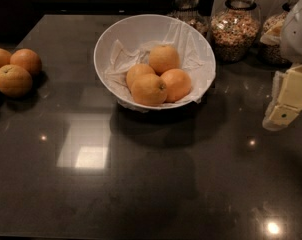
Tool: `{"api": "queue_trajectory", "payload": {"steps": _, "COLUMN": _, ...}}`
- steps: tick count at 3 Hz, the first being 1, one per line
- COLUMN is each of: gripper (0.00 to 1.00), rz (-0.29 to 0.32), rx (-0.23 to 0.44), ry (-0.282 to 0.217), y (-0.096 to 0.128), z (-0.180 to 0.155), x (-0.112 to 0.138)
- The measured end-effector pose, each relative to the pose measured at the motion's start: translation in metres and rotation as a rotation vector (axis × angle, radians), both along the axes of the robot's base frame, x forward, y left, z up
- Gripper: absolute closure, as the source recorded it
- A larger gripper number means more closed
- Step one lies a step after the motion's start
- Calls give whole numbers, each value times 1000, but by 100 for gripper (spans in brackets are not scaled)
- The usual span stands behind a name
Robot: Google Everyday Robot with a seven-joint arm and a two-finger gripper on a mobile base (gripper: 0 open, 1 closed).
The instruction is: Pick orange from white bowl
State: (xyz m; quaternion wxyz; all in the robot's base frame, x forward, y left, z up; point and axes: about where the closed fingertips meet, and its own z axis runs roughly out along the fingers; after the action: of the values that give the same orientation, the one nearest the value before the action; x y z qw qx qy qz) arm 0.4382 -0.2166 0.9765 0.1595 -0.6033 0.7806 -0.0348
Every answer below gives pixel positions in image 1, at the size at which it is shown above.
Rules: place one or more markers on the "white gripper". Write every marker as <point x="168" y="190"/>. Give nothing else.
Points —
<point x="298" y="34"/>

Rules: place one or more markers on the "white bowl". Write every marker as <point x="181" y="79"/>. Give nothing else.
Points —
<point x="134" y="30"/>

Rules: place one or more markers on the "right glass jar of grains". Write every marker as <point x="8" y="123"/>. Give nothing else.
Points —
<point x="271" y="54"/>

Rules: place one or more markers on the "glass jar of grains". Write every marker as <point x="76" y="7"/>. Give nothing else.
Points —
<point x="271" y="54"/>
<point x="188" y="12"/>
<point x="234" y="29"/>

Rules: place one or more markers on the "middle glass jar of grains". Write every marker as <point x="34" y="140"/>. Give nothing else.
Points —
<point x="234" y="29"/>

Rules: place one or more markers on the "white paper liner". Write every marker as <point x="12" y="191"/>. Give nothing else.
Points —
<point x="191" y="50"/>

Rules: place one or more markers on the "left glass jar of grains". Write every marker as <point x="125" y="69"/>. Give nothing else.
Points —
<point x="188" y="12"/>

